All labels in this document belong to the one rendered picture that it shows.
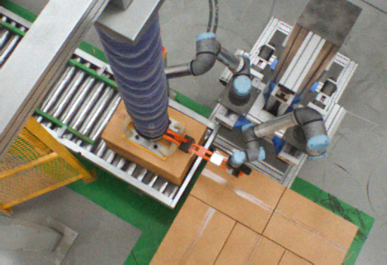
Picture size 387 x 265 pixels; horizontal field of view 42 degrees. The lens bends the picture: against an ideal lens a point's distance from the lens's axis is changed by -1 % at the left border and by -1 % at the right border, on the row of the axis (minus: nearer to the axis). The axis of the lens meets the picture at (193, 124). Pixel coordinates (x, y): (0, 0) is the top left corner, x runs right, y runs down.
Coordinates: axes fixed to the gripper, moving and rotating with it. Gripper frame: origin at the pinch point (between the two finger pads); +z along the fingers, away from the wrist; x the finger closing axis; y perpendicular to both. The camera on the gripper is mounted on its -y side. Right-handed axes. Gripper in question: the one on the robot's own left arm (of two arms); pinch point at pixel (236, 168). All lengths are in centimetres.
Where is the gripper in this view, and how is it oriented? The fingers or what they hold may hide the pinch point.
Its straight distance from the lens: 325.6
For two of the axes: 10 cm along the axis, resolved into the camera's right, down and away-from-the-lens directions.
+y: -8.8, -4.5, 1.1
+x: -4.7, 8.5, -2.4
